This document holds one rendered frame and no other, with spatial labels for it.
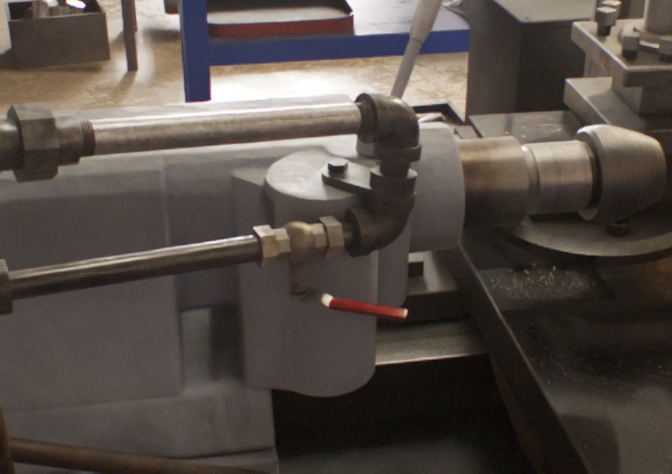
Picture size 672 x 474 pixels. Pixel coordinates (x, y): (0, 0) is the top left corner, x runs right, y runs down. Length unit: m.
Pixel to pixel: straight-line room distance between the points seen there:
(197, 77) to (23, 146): 2.09
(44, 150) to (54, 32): 4.02
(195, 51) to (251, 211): 1.88
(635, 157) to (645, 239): 0.24
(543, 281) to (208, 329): 0.38
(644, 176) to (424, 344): 0.34
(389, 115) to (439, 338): 0.51
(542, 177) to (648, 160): 0.10
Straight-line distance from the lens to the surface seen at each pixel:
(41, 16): 4.67
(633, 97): 1.20
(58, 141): 0.62
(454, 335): 1.19
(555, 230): 1.17
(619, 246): 1.16
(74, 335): 0.84
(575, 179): 0.93
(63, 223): 0.82
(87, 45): 4.66
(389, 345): 1.16
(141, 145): 0.65
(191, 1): 2.63
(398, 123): 0.72
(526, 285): 1.11
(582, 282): 1.12
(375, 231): 0.74
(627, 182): 0.94
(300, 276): 0.74
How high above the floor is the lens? 1.49
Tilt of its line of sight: 28 degrees down
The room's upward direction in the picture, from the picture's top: straight up
